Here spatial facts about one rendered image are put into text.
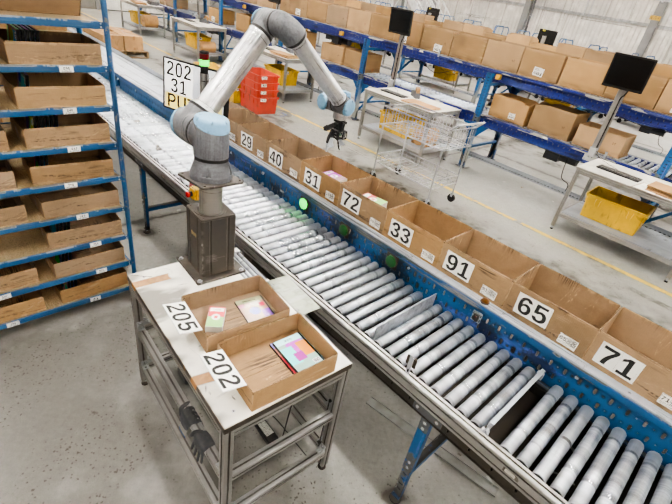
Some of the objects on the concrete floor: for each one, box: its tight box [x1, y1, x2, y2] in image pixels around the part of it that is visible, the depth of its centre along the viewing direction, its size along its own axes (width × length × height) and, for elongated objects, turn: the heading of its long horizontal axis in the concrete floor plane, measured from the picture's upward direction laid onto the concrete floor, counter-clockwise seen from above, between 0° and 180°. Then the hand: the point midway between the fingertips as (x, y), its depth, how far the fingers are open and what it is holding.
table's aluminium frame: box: [128, 263, 350, 504], centre depth 214 cm, size 100×58×72 cm, turn 25°
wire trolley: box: [370, 103, 485, 205], centre depth 521 cm, size 107×56×103 cm, turn 27°
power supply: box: [254, 419, 278, 445], centre depth 230 cm, size 15×6×3 cm, turn 25°
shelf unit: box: [0, 0, 137, 330], centre depth 234 cm, size 98×49×196 cm, turn 119°
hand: (332, 149), depth 275 cm, fingers open, 10 cm apart
